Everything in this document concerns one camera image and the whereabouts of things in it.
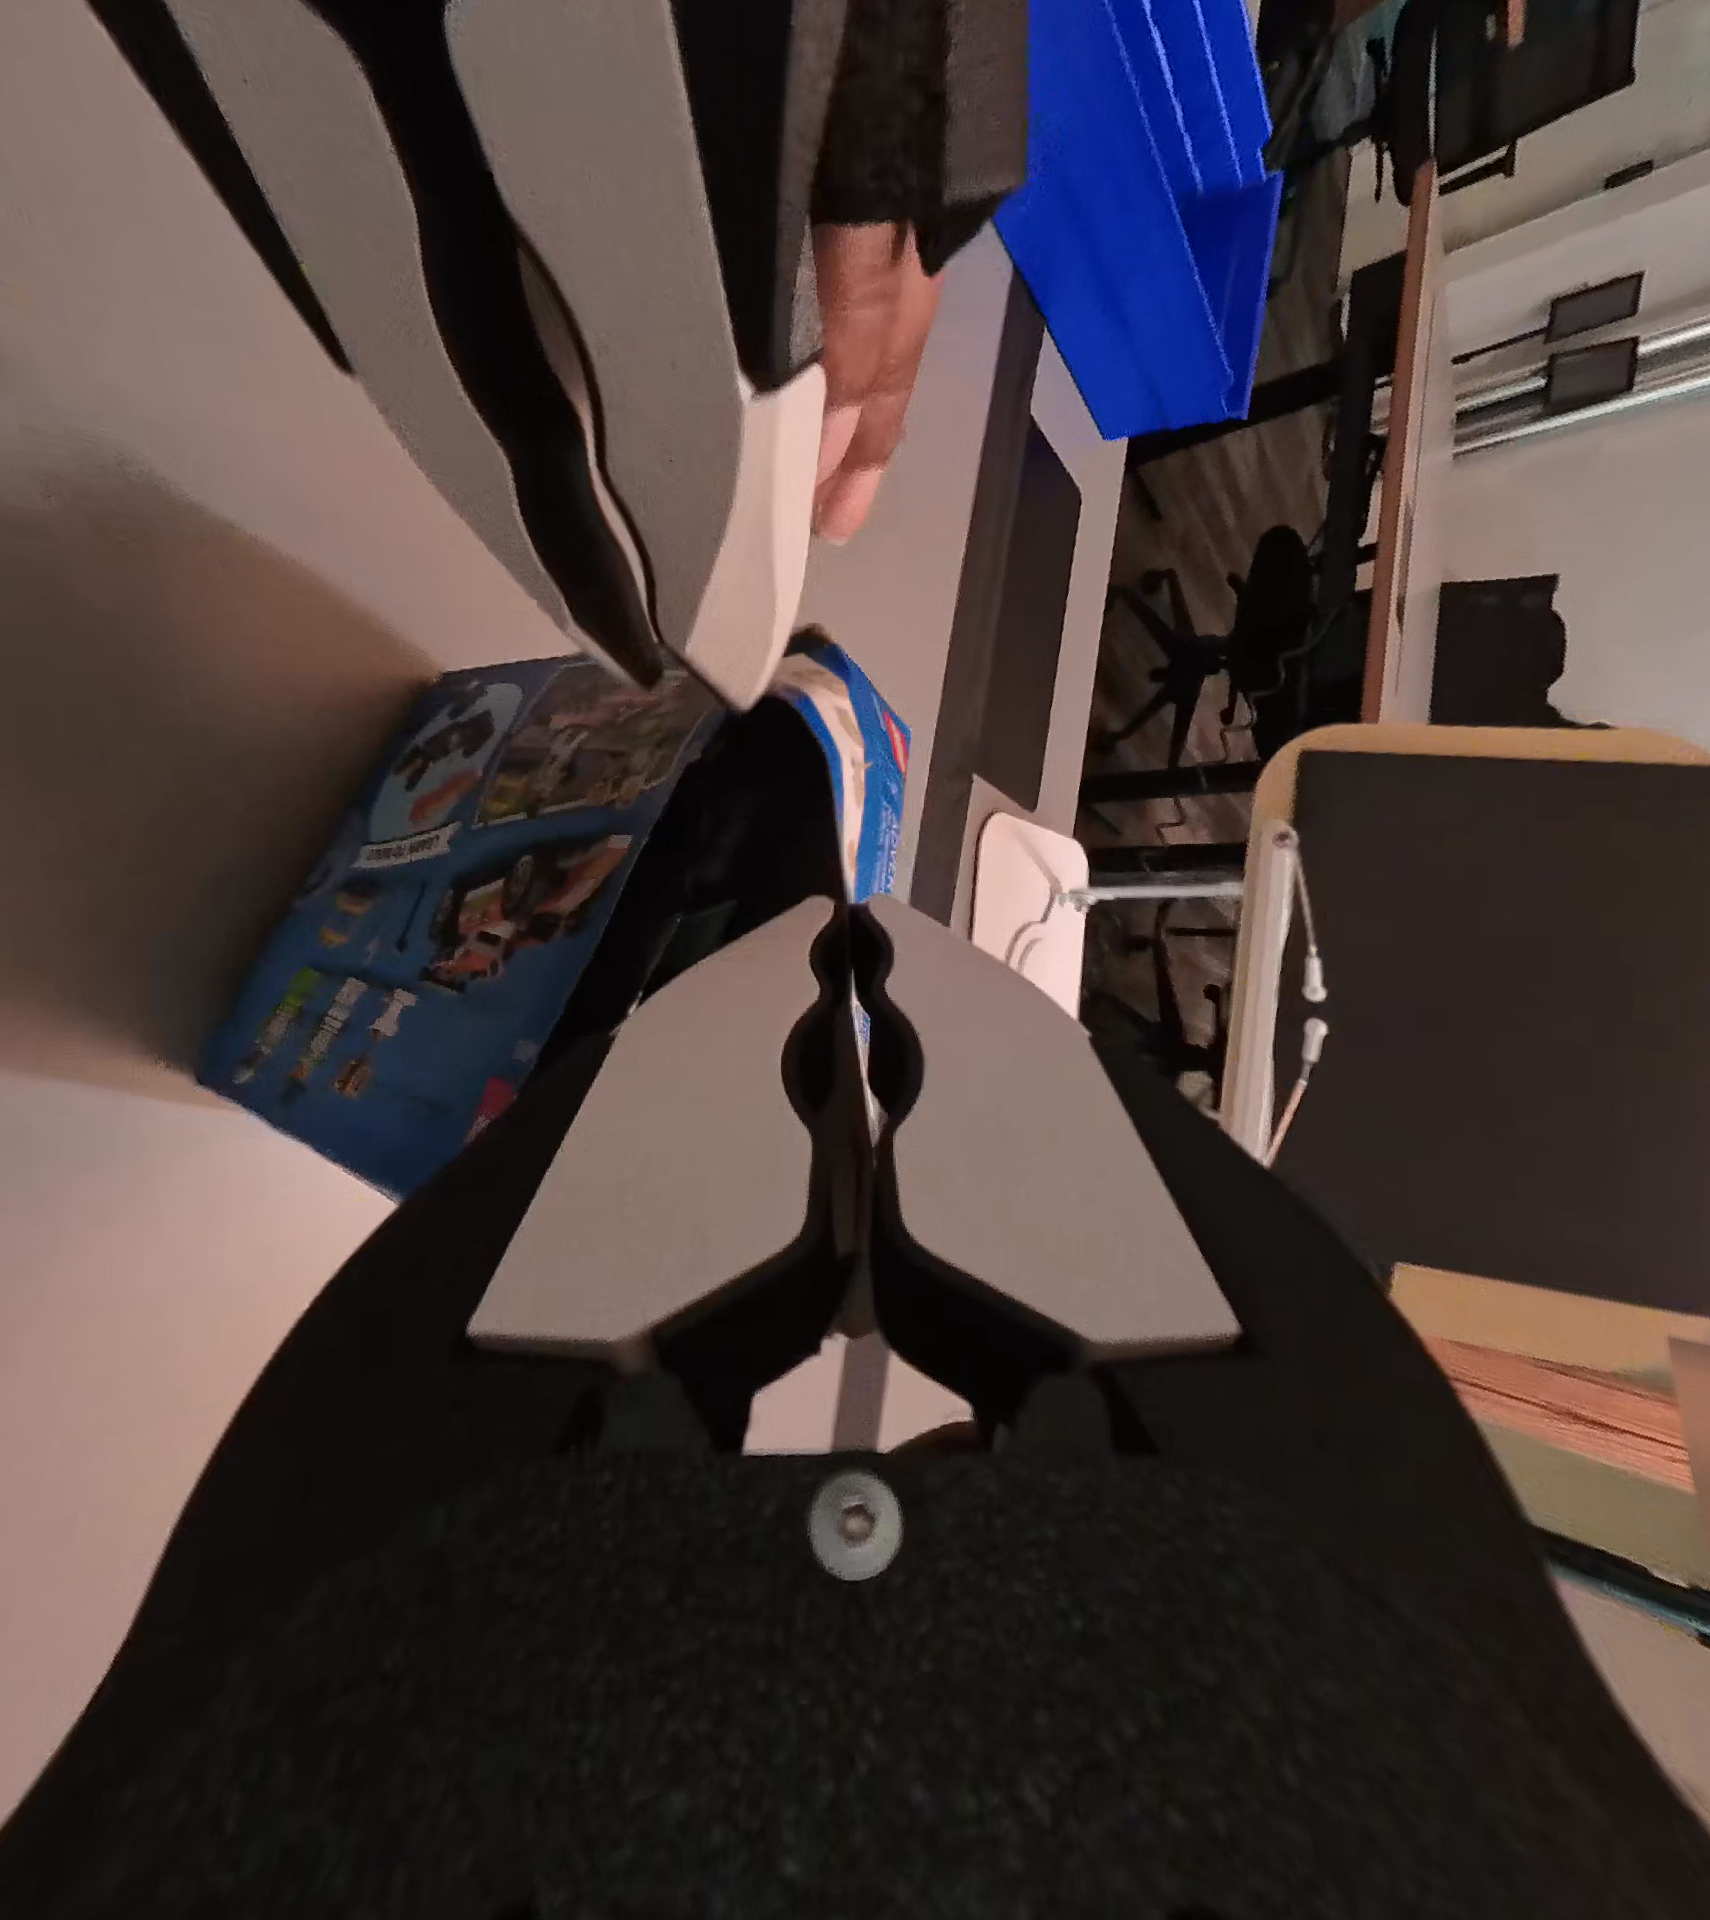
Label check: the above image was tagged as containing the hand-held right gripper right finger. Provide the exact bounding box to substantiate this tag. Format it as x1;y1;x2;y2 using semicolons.
869;904;1244;1361

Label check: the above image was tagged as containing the black wall box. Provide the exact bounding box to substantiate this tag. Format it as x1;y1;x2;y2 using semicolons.
1537;273;1646;419

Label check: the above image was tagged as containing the light wooden table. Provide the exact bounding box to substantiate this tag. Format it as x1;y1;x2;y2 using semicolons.
1396;1259;1710;1508

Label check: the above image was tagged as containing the person's left hand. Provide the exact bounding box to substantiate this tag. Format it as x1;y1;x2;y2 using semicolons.
809;228;944;547

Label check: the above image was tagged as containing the white wire screen stand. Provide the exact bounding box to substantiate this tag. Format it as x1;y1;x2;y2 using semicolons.
961;785;1339;1166

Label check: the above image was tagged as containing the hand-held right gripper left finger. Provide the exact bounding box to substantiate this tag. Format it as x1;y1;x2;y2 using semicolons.
466;892;854;1375

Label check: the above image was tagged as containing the blue lego set box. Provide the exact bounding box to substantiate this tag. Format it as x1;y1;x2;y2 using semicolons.
197;624;918;1201

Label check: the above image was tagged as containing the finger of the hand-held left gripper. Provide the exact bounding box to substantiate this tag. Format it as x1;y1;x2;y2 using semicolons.
444;0;830;702
167;0;667;679

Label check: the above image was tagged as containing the blue plastic bin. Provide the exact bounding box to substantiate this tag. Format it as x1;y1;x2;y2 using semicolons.
991;0;1292;444

